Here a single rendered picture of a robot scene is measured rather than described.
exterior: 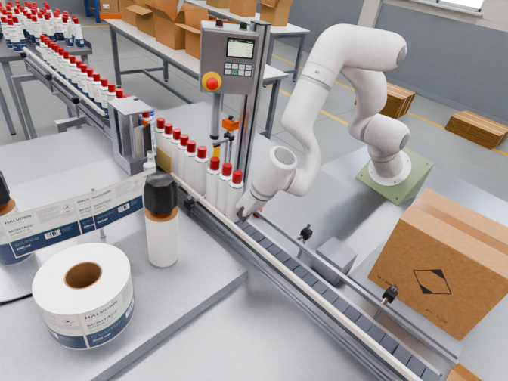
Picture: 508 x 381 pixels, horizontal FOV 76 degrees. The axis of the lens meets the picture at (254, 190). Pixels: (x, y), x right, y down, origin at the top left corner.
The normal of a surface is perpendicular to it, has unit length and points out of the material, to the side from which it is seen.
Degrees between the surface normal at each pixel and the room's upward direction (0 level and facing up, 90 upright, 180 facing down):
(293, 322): 0
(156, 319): 0
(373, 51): 81
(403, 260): 90
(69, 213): 90
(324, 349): 0
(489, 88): 90
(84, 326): 90
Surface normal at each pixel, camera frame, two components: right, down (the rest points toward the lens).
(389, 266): -0.67, 0.37
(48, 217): 0.62, 0.54
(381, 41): 0.02, 0.18
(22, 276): 0.14, -0.79
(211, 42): 0.17, 0.61
